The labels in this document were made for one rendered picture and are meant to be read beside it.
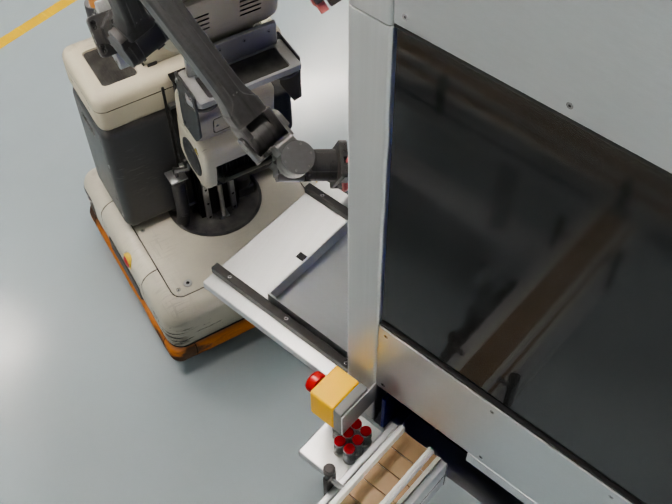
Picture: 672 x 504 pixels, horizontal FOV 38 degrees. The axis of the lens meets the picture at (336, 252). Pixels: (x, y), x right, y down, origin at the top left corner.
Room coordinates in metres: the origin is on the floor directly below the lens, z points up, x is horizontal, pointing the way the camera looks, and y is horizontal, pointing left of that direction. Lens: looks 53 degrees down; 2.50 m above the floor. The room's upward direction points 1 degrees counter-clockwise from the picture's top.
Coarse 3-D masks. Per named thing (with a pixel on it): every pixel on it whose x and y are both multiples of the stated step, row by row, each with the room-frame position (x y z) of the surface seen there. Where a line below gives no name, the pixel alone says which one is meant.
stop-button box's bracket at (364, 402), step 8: (376, 384) 0.83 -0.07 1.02; (368, 392) 0.81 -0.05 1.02; (360, 400) 0.80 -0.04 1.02; (368, 400) 0.81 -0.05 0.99; (352, 408) 0.78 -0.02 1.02; (360, 408) 0.80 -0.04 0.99; (344, 416) 0.77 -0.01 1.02; (352, 416) 0.78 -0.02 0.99; (344, 424) 0.77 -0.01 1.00; (344, 432) 0.77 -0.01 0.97
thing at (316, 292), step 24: (336, 240) 1.25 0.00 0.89; (312, 264) 1.19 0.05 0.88; (336, 264) 1.19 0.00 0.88; (288, 288) 1.13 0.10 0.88; (312, 288) 1.13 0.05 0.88; (336, 288) 1.13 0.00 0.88; (288, 312) 1.06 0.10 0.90; (312, 312) 1.07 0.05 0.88; (336, 312) 1.07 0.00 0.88; (336, 336) 1.01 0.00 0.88
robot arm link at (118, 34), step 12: (108, 0) 1.43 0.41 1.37; (120, 0) 1.39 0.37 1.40; (132, 0) 1.41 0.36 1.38; (120, 12) 1.41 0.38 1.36; (132, 12) 1.42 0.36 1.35; (144, 12) 1.44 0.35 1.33; (120, 24) 1.44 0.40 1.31; (132, 24) 1.43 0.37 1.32; (144, 24) 1.45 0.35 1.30; (108, 36) 1.47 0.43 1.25; (120, 36) 1.44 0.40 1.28; (132, 36) 1.43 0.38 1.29; (120, 48) 1.44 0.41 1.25; (132, 48) 1.44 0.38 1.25; (132, 60) 1.43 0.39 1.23; (144, 60) 1.45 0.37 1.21
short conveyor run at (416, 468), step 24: (384, 432) 0.78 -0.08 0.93; (360, 456) 0.74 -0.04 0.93; (384, 456) 0.74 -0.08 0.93; (408, 456) 0.74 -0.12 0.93; (432, 456) 0.74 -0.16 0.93; (336, 480) 0.68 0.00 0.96; (360, 480) 0.68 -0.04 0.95; (384, 480) 0.69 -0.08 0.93; (408, 480) 0.68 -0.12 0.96; (432, 480) 0.69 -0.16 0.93
